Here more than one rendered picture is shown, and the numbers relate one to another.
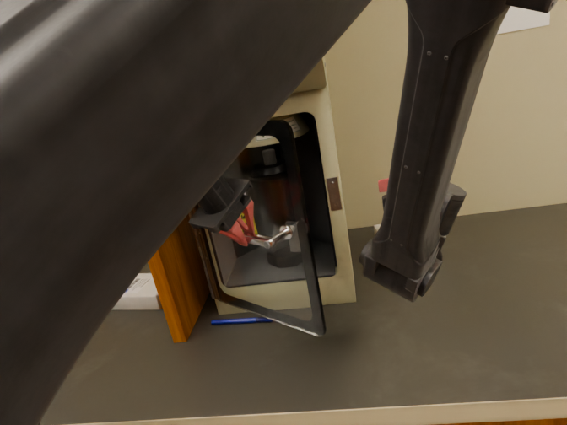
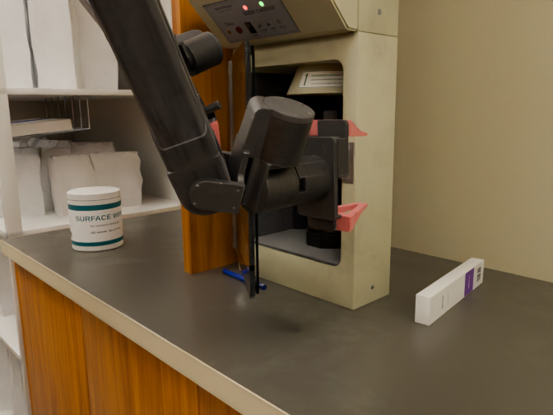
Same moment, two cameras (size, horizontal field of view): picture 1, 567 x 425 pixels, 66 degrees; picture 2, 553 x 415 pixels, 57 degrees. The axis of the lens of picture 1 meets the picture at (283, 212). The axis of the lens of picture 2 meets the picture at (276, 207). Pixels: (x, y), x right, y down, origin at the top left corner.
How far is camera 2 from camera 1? 57 cm
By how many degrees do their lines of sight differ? 37
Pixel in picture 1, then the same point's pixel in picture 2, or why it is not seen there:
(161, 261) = not seen: hidden behind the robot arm
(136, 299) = not seen: hidden behind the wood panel
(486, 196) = not seen: outside the picture
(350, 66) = (511, 48)
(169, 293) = (188, 218)
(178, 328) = (188, 257)
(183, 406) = (126, 303)
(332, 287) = (332, 281)
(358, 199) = (487, 229)
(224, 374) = (176, 301)
